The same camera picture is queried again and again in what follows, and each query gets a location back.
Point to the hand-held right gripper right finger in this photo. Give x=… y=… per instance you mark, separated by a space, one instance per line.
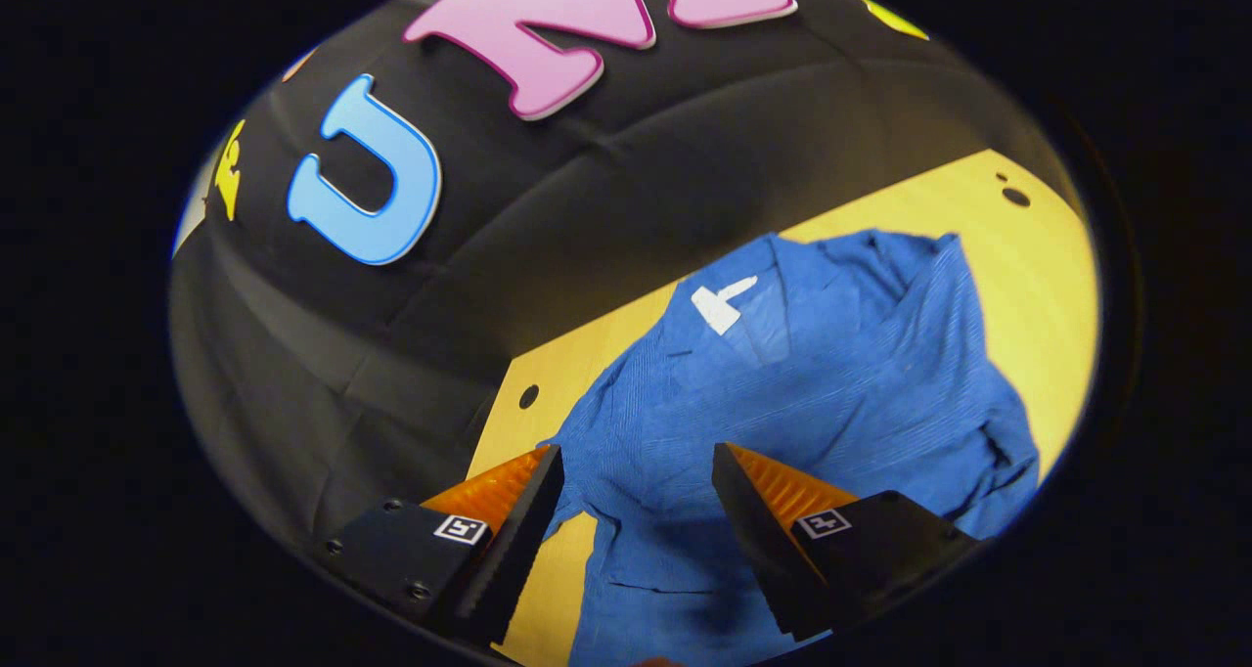
x=758 y=540

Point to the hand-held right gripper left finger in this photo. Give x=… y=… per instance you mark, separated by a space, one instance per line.
x=514 y=540

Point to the blue button-up shirt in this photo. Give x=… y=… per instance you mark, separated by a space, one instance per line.
x=831 y=383

